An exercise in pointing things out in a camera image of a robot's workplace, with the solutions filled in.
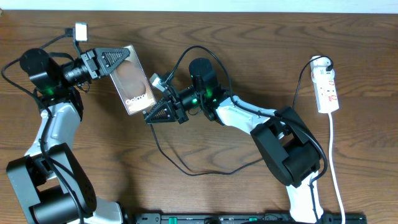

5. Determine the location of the black charger cable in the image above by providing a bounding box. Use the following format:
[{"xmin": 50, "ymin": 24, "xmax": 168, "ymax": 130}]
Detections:
[{"xmin": 149, "ymin": 55, "xmax": 335, "ymax": 177}]

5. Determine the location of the black right camera cable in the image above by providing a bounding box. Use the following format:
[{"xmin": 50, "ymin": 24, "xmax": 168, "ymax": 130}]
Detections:
[{"xmin": 164, "ymin": 45, "xmax": 329, "ymax": 223}]

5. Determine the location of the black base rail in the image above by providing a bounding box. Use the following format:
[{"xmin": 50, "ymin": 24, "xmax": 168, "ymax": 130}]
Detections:
[{"xmin": 126, "ymin": 213, "xmax": 368, "ymax": 224}]

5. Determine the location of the white power strip cord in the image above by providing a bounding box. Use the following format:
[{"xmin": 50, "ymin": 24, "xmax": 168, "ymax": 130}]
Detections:
[{"xmin": 328, "ymin": 112, "xmax": 346, "ymax": 224}]

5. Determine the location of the black left camera cable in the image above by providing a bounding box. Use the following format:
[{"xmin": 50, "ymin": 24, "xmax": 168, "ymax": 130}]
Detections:
[{"xmin": 0, "ymin": 27, "xmax": 86, "ymax": 224}]

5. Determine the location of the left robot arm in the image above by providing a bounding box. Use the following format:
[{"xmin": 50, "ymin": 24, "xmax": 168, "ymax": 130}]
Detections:
[{"xmin": 6, "ymin": 48, "xmax": 131, "ymax": 223}]

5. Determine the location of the black camera cable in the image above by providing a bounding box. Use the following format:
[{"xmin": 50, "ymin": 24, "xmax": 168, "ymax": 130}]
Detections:
[
  {"xmin": 164, "ymin": 45, "xmax": 329, "ymax": 223},
  {"xmin": 0, "ymin": 27, "xmax": 86, "ymax": 224}
]

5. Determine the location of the white power strip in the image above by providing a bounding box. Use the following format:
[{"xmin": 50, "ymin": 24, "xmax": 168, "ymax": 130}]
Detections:
[{"xmin": 310, "ymin": 55, "xmax": 339, "ymax": 114}]

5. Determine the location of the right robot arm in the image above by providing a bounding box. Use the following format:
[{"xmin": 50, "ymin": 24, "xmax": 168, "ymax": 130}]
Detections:
[{"xmin": 144, "ymin": 58, "xmax": 328, "ymax": 223}]

